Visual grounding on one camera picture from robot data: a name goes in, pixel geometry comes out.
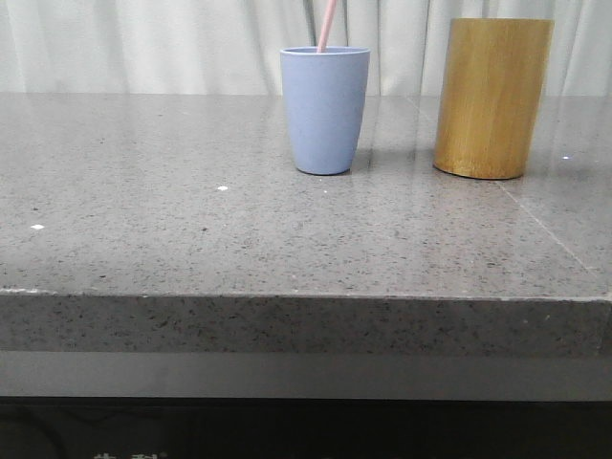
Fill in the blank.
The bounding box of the blue plastic cup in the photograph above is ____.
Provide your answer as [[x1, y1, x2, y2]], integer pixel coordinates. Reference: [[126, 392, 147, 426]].
[[279, 46, 370, 175]]

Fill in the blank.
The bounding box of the pink chopstick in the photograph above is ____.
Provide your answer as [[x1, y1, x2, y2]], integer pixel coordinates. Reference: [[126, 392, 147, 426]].
[[317, 0, 338, 54]]

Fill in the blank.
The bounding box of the bamboo cylinder holder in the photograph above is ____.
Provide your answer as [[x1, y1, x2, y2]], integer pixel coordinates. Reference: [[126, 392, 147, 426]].
[[433, 18, 554, 180]]

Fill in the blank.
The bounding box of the white pleated curtain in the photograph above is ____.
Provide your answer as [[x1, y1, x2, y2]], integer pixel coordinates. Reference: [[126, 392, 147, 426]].
[[1, 1, 611, 96]]

